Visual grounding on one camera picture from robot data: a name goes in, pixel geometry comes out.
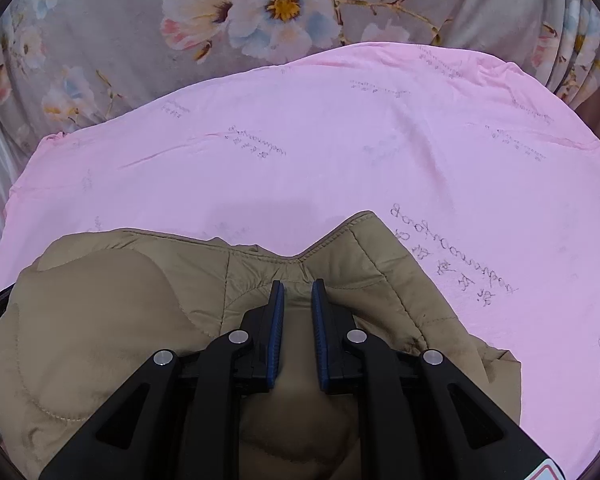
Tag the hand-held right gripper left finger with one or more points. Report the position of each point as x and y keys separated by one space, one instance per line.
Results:
x=277 y=330

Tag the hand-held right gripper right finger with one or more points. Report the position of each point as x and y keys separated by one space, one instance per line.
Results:
x=320 y=335

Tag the khaki quilted jacket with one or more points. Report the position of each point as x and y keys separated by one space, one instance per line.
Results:
x=130 y=320

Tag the pink printed bed sheet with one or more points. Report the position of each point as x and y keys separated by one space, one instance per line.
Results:
x=330 y=160

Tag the grey floral fabric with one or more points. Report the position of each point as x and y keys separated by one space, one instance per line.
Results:
x=130 y=60

